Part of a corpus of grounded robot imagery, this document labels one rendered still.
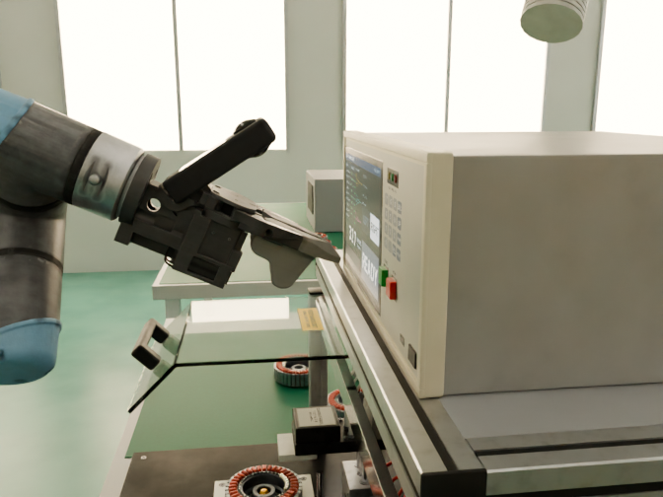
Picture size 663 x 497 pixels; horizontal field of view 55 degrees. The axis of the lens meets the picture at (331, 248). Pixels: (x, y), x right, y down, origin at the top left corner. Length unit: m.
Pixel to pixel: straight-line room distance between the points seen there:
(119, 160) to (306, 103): 4.75
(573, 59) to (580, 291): 5.46
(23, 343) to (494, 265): 0.41
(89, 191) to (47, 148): 0.05
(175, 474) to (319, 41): 4.55
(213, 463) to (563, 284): 0.74
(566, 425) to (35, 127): 0.51
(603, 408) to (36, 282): 0.51
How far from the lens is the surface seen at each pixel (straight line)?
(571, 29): 1.89
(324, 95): 5.34
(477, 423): 0.52
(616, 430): 0.54
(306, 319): 0.88
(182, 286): 2.25
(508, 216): 0.53
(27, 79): 5.57
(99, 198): 0.61
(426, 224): 0.50
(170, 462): 1.15
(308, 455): 0.93
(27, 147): 0.62
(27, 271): 0.65
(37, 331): 0.62
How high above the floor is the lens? 1.36
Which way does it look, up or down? 13 degrees down
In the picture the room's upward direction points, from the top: straight up
